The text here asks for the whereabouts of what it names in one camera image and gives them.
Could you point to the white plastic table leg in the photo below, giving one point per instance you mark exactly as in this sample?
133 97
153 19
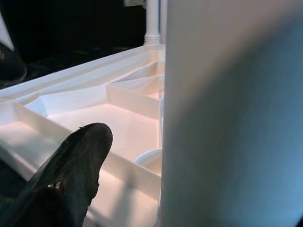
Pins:
151 19
225 118

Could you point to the white plastic table top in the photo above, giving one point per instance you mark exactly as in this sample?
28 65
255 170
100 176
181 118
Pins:
94 118

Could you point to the black plastic table cover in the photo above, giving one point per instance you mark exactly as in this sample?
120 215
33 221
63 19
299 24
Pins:
71 59

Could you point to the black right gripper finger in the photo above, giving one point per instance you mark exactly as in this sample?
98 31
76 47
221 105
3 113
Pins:
75 170

